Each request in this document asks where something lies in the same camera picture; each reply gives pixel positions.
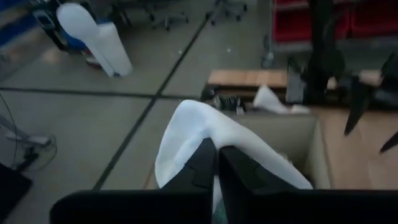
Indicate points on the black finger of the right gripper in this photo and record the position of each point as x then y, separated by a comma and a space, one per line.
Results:
391, 143
357, 102

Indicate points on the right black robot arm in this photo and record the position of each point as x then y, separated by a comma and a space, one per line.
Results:
320, 46

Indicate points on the red storage crates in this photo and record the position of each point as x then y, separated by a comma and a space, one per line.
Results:
292, 25

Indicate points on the grey metal floor stand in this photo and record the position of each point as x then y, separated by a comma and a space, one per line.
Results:
28, 138

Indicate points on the black equipment stand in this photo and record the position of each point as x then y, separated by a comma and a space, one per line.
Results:
46, 21

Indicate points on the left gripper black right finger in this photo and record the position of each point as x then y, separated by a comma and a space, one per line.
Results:
245, 174

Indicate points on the black flat base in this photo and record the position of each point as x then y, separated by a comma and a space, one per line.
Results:
12, 189

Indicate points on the grey metal box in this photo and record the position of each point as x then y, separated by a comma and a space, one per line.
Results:
295, 84

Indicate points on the white garment with red print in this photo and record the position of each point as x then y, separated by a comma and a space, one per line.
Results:
192, 124

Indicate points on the white crumpled cloth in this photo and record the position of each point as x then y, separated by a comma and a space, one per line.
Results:
270, 99

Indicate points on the black office chair base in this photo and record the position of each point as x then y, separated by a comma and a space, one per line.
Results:
168, 17
227, 12

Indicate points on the beige fabric storage box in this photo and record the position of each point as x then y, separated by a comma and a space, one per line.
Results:
280, 133

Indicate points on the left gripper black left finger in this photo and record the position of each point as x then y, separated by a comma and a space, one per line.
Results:
196, 174

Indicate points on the dark teal dotted garment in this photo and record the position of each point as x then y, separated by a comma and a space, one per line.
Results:
220, 214

